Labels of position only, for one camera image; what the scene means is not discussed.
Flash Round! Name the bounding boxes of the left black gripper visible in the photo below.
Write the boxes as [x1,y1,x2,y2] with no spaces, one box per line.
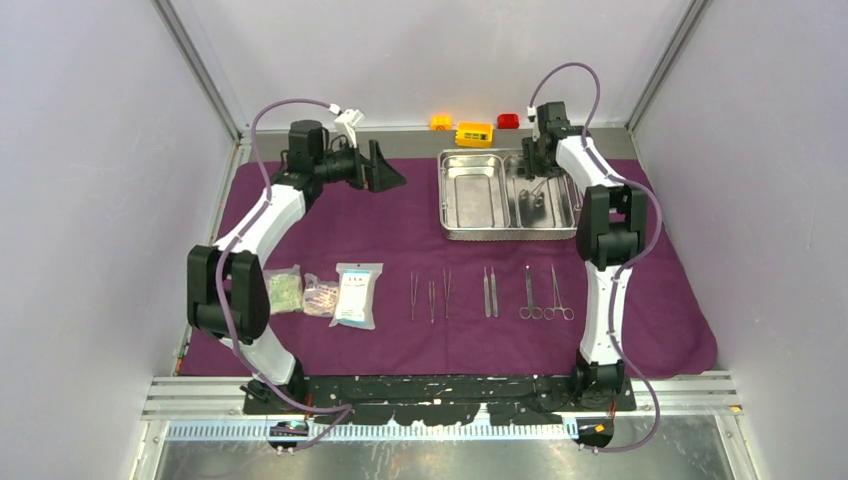
[315,136,406,194]

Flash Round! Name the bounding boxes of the steel surgical forceps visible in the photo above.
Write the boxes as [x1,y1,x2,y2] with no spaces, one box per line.
[518,178,548,210]

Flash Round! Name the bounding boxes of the steel instrument tray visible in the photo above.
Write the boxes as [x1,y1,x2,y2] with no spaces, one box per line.
[438,149,582,241]

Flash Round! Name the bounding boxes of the orange yellow toy block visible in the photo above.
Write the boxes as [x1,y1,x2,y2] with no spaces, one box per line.
[454,121,495,149]

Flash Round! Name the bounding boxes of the purple cloth wrap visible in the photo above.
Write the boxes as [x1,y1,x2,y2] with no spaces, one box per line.
[178,155,720,379]

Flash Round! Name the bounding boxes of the white sterile pouch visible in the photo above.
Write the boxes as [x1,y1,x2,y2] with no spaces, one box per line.
[329,263,383,330]

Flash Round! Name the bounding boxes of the steel tweezers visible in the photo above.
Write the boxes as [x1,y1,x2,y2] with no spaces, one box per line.
[442,267,452,319]
[410,271,419,321]

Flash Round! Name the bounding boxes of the steel tissue forceps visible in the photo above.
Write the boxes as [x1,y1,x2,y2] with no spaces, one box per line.
[428,280,437,324]

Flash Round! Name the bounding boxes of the pink clear packet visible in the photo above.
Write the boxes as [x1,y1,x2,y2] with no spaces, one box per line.
[302,273,340,318]

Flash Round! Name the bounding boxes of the green packet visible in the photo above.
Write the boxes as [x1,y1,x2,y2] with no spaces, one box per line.
[263,264,303,315]

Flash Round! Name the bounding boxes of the steel surgical scissors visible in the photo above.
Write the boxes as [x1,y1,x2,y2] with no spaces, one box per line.
[543,265,574,322]
[519,265,543,320]

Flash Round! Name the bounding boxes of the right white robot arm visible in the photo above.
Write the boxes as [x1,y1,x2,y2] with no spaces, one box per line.
[522,102,648,411]

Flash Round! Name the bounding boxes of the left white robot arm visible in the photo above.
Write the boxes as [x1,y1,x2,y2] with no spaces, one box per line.
[187,120,406,414]

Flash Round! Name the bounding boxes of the red block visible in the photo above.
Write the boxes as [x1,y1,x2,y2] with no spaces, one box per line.
[496,113,521,130]

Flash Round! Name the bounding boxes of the small orange block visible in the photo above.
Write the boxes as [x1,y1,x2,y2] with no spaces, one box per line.
[429,114,453,131]

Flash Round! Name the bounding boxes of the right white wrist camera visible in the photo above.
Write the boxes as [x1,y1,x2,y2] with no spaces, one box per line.
[527,105,540,140]

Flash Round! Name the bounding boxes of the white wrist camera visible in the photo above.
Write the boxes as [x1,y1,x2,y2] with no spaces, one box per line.
[328,103,365,148]
[527,105,540,140]

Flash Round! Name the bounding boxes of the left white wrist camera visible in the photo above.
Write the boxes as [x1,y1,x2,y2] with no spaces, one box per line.
[328,103,365,148]

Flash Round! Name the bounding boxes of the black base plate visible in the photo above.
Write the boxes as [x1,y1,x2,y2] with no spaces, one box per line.
[243,370,637,427]

